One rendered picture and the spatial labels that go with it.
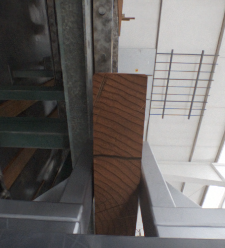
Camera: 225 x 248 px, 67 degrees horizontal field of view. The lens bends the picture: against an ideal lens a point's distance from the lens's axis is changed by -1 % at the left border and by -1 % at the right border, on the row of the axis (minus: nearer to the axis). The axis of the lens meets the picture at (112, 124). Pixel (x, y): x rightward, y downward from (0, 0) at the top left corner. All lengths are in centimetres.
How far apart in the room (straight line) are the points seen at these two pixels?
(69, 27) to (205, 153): 850
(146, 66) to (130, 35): 121
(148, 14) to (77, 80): 627
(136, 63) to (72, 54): 557
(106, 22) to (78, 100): 13
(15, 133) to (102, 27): 35
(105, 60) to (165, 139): 742
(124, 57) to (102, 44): 549
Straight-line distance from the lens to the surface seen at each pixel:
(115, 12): 95
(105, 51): 31
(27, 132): 50
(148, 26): 650
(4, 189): 61
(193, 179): 780
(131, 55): 580
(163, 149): 793
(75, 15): 28
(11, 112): 157
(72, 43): 28
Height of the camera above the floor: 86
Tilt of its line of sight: 2 degrees down
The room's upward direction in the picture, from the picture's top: 92 degrees clockwise
